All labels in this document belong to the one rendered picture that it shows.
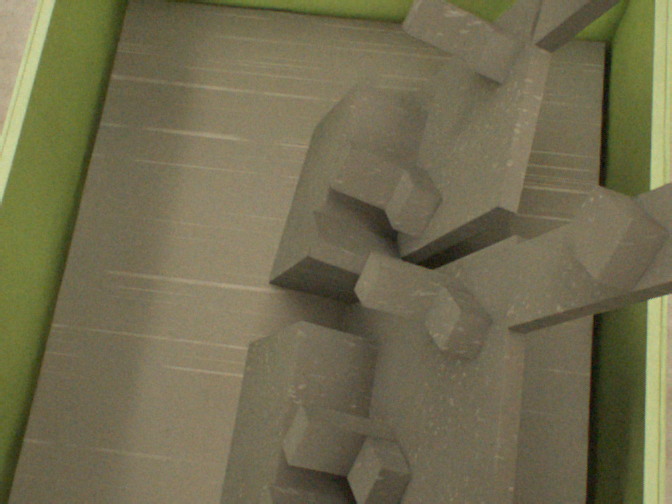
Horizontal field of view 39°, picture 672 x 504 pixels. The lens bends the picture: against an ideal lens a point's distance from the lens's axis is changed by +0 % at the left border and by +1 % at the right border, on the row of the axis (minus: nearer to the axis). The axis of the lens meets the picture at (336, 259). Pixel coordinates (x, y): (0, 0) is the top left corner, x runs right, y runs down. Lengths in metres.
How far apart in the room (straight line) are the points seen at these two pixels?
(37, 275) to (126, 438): 0.13
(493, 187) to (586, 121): 0.25
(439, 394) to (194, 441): 0.20
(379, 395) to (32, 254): 0.26
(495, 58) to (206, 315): 0.27
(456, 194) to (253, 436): 0.20
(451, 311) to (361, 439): 0.10
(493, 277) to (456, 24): 0.16
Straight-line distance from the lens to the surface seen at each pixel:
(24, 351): 0.68
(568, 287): 0.45
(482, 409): 0.48
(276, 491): 0.55
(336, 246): 0.56
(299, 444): 0.53
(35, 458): 0.68
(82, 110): 0.73
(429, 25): 0.57
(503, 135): 0.52
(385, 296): 0.50
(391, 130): 0.64
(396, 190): 0.59
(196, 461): 0.65
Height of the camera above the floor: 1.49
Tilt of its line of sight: 70 degrees down
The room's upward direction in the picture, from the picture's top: 5 degrees counter-clockwise
